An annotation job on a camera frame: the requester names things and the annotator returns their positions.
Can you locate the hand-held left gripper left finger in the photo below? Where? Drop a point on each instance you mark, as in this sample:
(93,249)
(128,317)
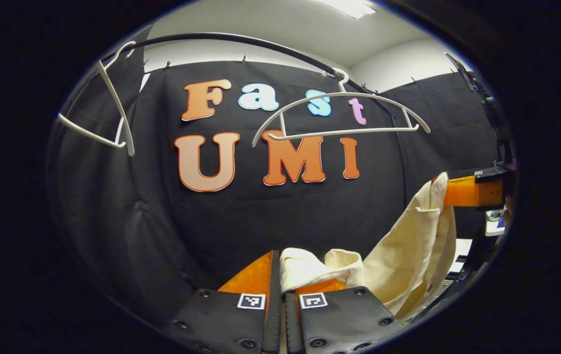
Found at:
(273,319)

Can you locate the white clothes hanger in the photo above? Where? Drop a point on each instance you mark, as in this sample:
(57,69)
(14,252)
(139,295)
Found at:
(88,131)
(341,93)

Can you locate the white side desk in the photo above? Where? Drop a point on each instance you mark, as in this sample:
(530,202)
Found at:
(494,228)

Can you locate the cream button-up jacket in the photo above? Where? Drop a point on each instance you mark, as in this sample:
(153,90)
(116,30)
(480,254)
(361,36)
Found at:
(408,246)

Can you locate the black clothes rail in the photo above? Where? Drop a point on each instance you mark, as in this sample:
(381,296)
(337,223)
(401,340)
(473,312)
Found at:
(202,34)

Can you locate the black backdrop cloth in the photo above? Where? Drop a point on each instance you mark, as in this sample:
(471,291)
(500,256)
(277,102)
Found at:
(261,221)

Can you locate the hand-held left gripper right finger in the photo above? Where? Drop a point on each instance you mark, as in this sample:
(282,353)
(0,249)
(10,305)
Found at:
(293,324)

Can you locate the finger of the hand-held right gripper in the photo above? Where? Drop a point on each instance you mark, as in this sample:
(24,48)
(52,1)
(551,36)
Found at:
(467,191)

